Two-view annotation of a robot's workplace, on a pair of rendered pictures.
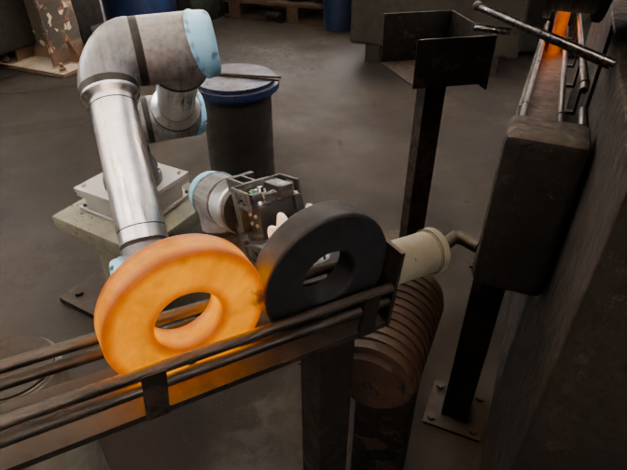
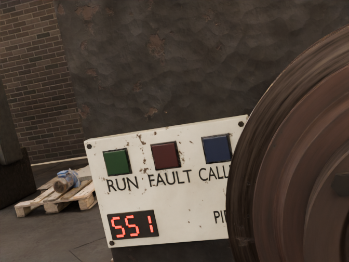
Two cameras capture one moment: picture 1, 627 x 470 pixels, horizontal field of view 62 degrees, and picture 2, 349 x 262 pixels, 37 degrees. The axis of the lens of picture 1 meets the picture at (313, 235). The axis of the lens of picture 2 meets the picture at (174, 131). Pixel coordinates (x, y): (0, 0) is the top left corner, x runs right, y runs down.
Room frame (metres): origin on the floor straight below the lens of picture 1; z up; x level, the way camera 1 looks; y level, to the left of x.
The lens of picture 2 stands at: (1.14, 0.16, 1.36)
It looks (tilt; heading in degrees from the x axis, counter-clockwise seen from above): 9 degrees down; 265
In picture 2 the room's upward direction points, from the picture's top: 12 degrees counter-clockwise
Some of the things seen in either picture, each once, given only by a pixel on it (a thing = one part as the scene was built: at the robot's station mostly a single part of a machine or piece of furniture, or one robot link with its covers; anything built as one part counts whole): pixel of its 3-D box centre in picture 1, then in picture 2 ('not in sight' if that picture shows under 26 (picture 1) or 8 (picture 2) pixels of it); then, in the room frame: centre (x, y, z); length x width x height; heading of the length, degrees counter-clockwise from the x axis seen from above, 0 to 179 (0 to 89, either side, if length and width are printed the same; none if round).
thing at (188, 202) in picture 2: not in sight; (174, 185); (1.08, -0.61, 1.15); 0.26 x 0.02 x 0.18; 156
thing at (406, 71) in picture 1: (420, 148); not in sight; (1.42, -0.32, 0.36); 0.26 x 0.20 x 0.72; 11
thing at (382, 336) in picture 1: (381, 410); not in sight; (0.57, -0.12, 0.27); 0.22 x 0.13 x 0.53; 156
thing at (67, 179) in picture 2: not in sight; (70, 178); (1.77, -5.05, 0.25); 0.40 x 0.24 x 0.22; 66
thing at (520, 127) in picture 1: (528, 210); not in sight; (0.59, -0.30, 0.68); 0.11 x 0.08 x 0.24; 66
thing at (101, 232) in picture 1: (140, 210); not in sight; (1.20, 0.48, 0.28); 0.32 x 0.32 x 0.04; 60
